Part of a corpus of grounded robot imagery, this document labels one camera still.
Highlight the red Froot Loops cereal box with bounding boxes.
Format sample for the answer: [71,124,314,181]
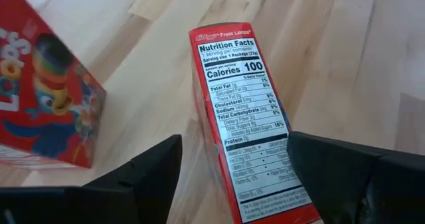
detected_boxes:
[188,22,321,224]
[0,0,107,169]

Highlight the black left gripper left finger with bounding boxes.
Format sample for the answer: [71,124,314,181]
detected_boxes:
[0,134,183,224]

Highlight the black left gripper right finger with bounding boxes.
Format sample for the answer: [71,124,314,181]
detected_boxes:
[288,132,425,224]

